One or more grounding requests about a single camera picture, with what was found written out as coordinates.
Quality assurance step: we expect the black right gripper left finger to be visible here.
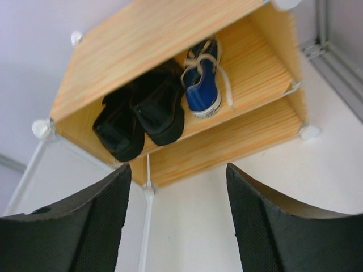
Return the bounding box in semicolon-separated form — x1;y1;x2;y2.
1;164;132;271

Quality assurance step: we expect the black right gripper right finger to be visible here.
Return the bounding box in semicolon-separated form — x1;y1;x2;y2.
226;163;362;271

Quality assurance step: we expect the black leather shoe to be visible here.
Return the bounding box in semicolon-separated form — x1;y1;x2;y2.
130;58;185;146
92;88;145;163

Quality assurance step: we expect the blue canvas sneaker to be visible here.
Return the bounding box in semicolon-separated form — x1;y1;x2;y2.
180;36;233;118

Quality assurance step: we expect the wooden shoe cabinet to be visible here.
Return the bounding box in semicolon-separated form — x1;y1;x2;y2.
32;1;309;186

